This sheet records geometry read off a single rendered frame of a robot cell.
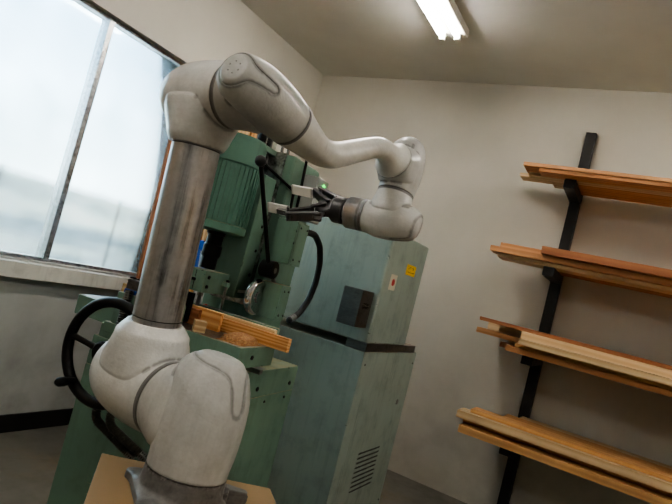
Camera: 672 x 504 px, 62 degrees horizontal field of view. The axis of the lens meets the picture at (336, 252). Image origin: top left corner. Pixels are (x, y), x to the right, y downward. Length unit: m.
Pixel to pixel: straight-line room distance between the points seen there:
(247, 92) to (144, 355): 0.54
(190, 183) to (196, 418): 0.45
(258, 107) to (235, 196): 0.72
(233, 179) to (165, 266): 0.65
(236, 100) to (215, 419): 0.57
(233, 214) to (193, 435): 0.86
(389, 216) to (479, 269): 2.36
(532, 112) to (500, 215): 0.71
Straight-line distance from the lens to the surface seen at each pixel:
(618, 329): 3.65
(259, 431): 1.99
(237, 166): 1.76
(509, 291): 3.72
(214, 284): 1.82
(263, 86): 1.06
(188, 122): 1.16
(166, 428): 1.08
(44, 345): 3.26
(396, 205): 1.47
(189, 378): 1.06
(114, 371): 1.20
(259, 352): 1.66
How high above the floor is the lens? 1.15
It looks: 3 degrees up
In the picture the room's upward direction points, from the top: 15 degrees clockwise
